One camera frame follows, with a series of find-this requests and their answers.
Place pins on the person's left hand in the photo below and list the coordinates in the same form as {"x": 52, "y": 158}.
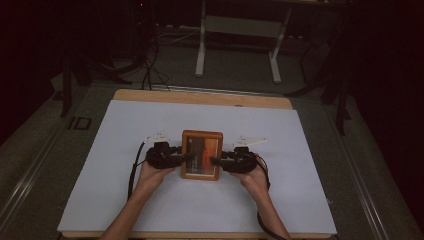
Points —
{"x": 151, "y": 176}

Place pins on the person's right hand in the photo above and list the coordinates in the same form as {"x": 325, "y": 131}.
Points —
{"x": 253, "y": 181}

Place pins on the metal floor rail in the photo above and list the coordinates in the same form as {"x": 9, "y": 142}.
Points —
{"x": 363, "y": 186}
{"x": 23, "y": 190}

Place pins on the wooden photo frame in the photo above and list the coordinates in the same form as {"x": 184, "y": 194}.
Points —
{"x": 202, "y": 140}

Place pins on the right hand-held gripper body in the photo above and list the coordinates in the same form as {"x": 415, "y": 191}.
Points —
{"x": 240, "y": 160}

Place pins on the white paper sheet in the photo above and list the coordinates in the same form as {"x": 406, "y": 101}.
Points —
{"x": 133, "y": 126}

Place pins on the white metal stand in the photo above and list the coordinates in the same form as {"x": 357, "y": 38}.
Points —
{"x": 200, "y": 50}

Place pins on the dark stand with slanted legs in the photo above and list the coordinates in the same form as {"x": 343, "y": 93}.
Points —
{"x": 340, "y": 100}
{"x": 66, "y": 83}

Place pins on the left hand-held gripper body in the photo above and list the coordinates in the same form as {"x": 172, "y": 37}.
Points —
{"x": 163, "y": 155}

